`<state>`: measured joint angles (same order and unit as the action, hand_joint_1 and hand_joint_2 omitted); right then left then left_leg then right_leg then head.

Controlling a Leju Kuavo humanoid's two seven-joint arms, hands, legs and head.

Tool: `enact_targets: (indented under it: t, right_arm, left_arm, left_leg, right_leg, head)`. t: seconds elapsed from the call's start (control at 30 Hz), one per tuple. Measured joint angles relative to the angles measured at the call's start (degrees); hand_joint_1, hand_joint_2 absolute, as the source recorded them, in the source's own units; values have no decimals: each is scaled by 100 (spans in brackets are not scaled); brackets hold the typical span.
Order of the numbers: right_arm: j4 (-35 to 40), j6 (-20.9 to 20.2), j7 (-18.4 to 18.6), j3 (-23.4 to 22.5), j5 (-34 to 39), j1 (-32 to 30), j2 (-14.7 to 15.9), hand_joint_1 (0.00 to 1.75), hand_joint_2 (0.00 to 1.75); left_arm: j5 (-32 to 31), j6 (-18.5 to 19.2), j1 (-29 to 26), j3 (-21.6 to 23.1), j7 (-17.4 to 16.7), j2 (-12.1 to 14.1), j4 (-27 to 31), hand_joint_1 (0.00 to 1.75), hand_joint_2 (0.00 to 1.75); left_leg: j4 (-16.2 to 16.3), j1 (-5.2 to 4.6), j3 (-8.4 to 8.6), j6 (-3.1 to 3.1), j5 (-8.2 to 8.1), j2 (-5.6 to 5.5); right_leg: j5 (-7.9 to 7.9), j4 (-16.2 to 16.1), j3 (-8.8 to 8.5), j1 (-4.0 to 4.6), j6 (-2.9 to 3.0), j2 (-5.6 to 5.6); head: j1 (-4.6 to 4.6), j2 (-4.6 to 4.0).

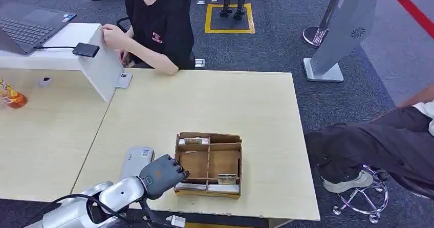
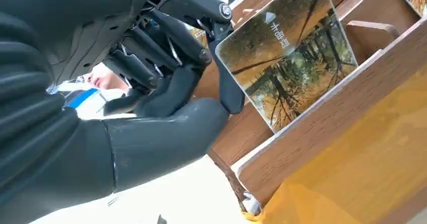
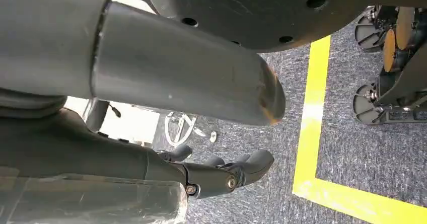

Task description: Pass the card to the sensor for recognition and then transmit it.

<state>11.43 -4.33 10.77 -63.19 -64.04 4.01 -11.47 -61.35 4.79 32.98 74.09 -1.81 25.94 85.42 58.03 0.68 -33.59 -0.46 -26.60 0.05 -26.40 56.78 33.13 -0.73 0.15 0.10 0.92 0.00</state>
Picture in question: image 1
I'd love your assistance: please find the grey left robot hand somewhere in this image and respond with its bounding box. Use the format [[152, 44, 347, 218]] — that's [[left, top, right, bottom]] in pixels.
[[139, 154, 190, 201]]

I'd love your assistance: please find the white card stack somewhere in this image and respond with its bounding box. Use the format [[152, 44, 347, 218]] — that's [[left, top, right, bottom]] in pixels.
[[207, 184, 241, 194], [175, 182, 208, 192]]

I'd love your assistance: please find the grey flat labelled device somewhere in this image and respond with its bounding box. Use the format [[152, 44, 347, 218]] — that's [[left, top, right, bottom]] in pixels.
[[119, 147, 155, 182]]

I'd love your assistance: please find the wooden card box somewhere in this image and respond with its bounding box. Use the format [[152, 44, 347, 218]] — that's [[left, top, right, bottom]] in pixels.
[[173, 132, 243, 199]]

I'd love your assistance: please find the small white box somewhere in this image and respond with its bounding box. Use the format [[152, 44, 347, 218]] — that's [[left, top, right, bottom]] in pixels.
[[166, 215, 187, 228]]

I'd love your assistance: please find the card stack with dark print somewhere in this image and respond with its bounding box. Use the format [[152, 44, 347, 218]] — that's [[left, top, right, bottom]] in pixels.
[[178, 137, 210, 146]]

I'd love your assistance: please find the upright card with print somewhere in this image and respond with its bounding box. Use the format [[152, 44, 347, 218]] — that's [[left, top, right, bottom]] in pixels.
[[217, 174, 237, 185]]

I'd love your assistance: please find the white desk partition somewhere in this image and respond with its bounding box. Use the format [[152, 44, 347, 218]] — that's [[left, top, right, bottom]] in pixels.
[[0, 23, 125, 103]]

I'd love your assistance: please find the black external drive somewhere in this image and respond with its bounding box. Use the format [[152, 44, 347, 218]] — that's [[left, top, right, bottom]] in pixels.
[[72, 42, 101, 58]]

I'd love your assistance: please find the person's right hand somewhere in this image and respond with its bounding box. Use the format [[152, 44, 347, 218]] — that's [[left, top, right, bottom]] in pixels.
[[101, 23, 129, 51]]

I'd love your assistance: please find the person in black shirt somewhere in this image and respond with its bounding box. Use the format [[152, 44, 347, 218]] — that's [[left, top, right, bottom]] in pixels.
[[101, 0, 197, 76]]

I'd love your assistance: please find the orange drink bottle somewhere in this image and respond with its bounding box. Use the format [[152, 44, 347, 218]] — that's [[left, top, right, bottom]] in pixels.
[[0, 78, 28, 110]]

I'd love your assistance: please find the grey sneaker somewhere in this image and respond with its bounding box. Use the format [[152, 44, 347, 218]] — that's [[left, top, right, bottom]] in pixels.
[[322, 170, 374, 194]]

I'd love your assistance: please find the grey laptop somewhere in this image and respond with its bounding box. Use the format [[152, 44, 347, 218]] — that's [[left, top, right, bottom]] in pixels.
[[0, 2, 77, 56]]

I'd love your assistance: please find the chrome wheeled stool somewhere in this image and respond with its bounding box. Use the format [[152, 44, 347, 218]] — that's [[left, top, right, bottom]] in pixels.
[[331, 164, 390, 225]]

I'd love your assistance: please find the person in black trousers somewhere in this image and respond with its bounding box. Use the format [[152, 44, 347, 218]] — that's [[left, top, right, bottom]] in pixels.
[[304, 85, 434, 200]]

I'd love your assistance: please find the grey kiosk stand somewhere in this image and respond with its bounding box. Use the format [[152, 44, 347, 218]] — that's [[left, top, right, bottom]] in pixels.
[[303, 0, 381, 83]]

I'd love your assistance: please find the red barrier belt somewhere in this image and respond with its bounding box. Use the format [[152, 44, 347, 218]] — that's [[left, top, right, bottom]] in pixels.
[[381, 0, 434, 39]]

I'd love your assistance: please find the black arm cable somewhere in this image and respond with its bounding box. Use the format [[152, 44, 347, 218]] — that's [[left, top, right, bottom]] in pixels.
[[51, 185, 177, 228]]

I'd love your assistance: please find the black drive cable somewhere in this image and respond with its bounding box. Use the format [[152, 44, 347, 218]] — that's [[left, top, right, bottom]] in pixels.
[[34, 45, 75, 50]]

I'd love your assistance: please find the chrome stanchion post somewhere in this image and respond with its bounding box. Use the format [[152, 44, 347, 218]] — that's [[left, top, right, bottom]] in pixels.
[[302, 0, 350, 48]]

